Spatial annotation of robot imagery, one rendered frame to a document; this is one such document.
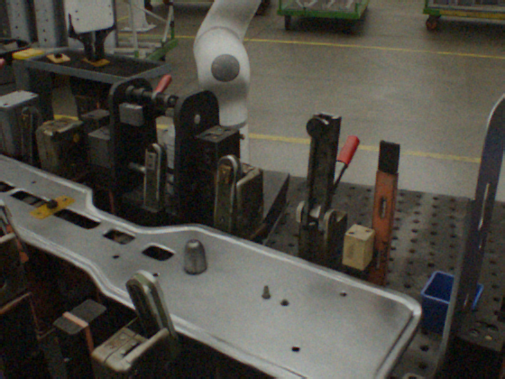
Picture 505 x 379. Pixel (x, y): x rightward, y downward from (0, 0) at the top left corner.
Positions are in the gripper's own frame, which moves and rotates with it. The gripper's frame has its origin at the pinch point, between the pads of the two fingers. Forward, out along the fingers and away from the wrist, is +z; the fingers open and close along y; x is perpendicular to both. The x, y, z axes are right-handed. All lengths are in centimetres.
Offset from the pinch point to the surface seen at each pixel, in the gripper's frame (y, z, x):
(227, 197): 6, 14, 57
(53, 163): 19.8, 17.6, 15.3
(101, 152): 13.0, 14.1, 25.2
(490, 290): -49, 48, 82
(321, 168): 1, 5, 73
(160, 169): 10.6, 12.1, 43.8
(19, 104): 19.9, 8.2, -0.3
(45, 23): -138, 65, -397
